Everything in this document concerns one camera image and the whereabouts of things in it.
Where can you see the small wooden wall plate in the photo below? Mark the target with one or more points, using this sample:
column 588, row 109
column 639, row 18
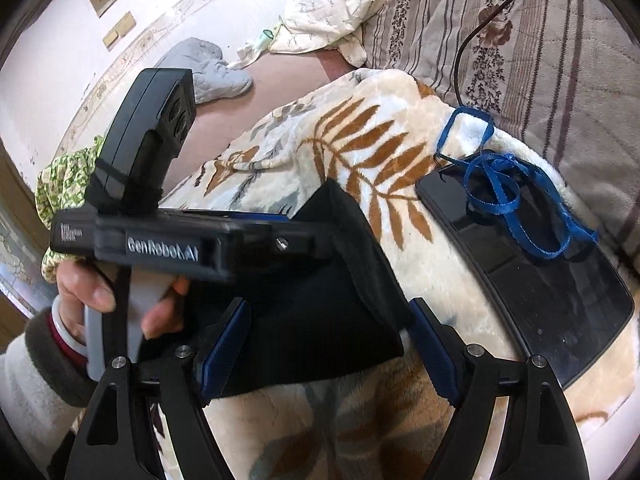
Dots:
column 120, row 29

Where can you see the person's left hand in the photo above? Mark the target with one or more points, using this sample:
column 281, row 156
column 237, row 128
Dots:
column 90, row 285

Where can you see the pinkish brown bed sheet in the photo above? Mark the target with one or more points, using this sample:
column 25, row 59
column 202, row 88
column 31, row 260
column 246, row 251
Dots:
column 280, row 85

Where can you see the green patterned cloth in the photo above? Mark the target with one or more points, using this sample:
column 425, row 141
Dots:
column 65, row 180

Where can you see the small green item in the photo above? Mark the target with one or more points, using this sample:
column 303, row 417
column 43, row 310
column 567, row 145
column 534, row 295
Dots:
column 266, row 36

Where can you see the black pants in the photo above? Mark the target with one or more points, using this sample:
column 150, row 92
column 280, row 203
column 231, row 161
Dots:
column 310, row 320

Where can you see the black tablet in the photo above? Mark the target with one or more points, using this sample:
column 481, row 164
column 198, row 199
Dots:
column 550, row 310

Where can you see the leaf-print fleece blanket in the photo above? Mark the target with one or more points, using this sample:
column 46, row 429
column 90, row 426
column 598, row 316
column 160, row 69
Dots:
column 350, row 170

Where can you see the small white cloth item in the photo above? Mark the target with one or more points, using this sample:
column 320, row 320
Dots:
column 245, row 57

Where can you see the white sprig-print quilt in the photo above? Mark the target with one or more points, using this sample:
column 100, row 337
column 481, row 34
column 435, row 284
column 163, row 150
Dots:
column 330, row 5

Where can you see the grey quilted cloth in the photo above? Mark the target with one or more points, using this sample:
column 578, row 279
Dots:
column 215, row 75

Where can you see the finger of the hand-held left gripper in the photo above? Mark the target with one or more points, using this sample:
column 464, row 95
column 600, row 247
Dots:
column 270, row 217

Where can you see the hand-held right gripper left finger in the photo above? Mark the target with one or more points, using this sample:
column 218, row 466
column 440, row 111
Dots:
column 225, row 345

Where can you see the striped floral bedding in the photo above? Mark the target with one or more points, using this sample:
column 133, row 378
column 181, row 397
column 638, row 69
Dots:
column 550, row 85

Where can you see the person's left forearm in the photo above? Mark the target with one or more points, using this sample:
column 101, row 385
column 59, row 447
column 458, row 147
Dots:
column 35, row 400

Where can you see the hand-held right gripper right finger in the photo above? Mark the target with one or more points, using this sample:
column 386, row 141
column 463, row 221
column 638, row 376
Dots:
column 435, row 355

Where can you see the white bangle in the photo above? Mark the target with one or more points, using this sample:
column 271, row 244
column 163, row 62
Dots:
column 62, row 327

